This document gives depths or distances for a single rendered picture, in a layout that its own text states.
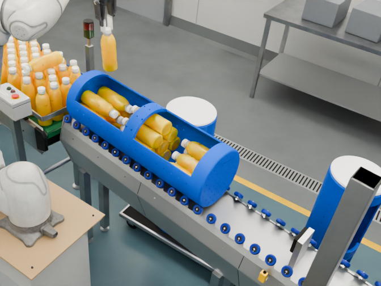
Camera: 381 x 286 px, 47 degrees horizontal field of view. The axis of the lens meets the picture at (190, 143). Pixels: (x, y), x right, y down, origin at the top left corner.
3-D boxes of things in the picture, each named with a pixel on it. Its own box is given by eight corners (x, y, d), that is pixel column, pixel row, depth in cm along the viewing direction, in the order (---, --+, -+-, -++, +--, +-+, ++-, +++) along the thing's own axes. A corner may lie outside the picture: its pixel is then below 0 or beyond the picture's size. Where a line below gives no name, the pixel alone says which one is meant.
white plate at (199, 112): (213, 129, 224) (213, 130, 225) (219, 101, 246) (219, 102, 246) (161, 119, 226) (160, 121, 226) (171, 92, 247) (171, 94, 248)
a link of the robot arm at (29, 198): (38, 233, 157) (31, 190, 144) (-8, 220, 159) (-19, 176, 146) (59, 202, 170) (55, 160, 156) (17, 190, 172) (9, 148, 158)
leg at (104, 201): (104, 233, 294) (102, 163, 255) (98, 228, 296) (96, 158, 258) (110, 228, 298) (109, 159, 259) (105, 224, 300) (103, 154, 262)
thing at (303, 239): (292, 269, 173) (303, 244, 164) (283, 263, 175) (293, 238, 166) (304, 255, 180) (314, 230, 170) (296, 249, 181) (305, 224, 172)
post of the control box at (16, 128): (34, 239, 284) (11, 112, 223) (30, 235, 286) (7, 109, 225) (39, 235, 287) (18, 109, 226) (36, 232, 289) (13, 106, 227)
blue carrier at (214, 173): (193, 218, 183) (208, 162, 169) (63, 125, 223) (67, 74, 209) (231, 192, 204) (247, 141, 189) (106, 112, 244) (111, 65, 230)
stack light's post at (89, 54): (94, 179, 334) (88, 47, 267) (90, 176, 336) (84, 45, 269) (98, 176, 337) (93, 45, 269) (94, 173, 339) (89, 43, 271)
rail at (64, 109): (43, 121, 228) (43, 117, 226) (42, 121, 228) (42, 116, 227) (102, 95, 254) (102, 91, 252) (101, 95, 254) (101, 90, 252)
